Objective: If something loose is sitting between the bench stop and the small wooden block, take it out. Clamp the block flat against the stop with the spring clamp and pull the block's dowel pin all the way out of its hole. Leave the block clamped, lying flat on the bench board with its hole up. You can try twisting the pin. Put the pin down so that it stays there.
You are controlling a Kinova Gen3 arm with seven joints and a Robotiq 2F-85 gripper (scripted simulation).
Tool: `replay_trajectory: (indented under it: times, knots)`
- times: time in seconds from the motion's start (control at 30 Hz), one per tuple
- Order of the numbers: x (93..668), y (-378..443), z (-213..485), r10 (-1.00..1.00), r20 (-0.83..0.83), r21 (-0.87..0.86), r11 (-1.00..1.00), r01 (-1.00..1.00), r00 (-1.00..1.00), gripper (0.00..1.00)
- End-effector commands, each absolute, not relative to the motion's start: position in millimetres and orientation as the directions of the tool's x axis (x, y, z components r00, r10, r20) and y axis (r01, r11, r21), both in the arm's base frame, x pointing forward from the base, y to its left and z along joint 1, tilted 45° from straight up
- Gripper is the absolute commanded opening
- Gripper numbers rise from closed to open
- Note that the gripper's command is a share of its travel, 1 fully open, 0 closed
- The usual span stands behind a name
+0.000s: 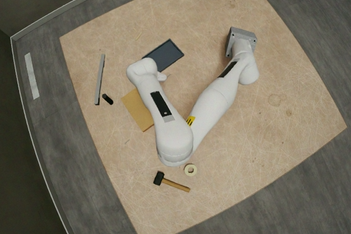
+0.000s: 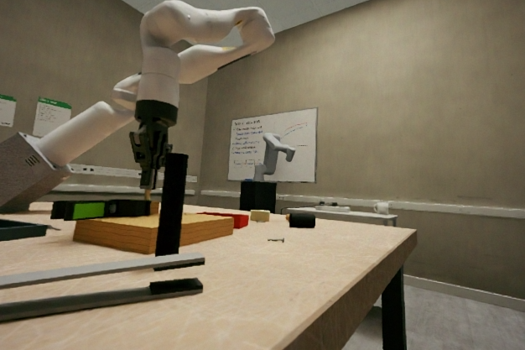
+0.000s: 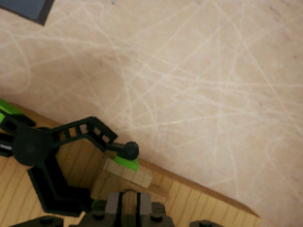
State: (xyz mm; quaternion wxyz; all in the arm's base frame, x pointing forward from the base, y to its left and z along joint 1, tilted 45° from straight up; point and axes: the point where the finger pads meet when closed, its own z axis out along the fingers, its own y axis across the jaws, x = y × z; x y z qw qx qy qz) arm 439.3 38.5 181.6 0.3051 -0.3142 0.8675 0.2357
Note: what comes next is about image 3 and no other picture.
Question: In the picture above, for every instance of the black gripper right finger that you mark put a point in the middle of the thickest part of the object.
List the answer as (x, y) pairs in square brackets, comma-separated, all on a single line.
[(145, 217)]

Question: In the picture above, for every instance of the tan wood-grain board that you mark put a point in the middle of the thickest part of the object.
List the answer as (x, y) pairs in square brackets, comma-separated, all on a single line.
[(81, 163)]

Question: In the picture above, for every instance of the dark grey shallow tray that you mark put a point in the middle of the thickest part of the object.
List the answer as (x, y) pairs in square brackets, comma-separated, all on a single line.
[(38, 14)]

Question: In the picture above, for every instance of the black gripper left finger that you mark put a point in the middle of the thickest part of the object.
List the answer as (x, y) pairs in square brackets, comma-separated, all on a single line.
[(102, 213)]

